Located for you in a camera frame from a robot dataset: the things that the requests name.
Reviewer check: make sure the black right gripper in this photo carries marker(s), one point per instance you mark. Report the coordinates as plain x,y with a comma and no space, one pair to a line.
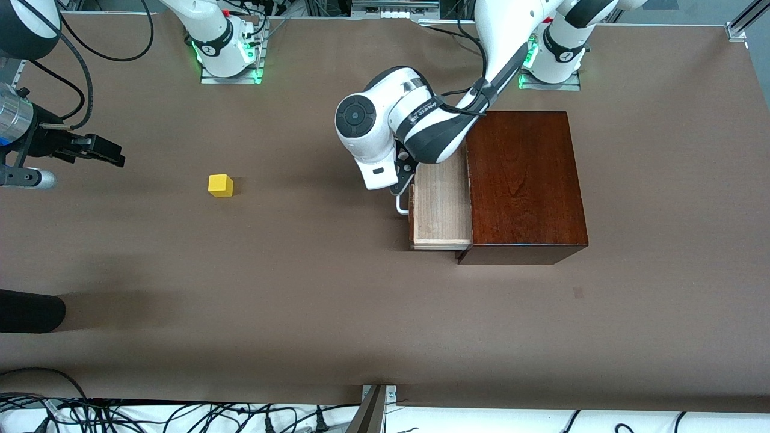
47,139

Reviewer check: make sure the yellow block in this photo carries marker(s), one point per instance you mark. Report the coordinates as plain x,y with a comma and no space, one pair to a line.
220,186

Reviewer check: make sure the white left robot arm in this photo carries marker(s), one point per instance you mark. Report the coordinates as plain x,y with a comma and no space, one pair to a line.
367,150

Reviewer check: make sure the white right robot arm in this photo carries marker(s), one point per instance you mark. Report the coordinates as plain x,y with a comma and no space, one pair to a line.
210,30

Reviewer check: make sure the dark brown wooden cabinet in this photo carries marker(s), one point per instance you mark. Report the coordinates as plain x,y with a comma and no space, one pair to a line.
523,180

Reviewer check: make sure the black ribbed cylinder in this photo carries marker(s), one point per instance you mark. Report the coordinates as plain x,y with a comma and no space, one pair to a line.
30,311

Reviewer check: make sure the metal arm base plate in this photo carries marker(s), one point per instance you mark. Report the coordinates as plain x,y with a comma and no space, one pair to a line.
231,80
562,86

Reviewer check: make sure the aluminium post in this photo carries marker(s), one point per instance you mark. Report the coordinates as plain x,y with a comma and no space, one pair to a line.
368,415

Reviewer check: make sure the aluminium corner bracket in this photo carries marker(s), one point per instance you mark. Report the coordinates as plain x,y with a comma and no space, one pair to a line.
737,30

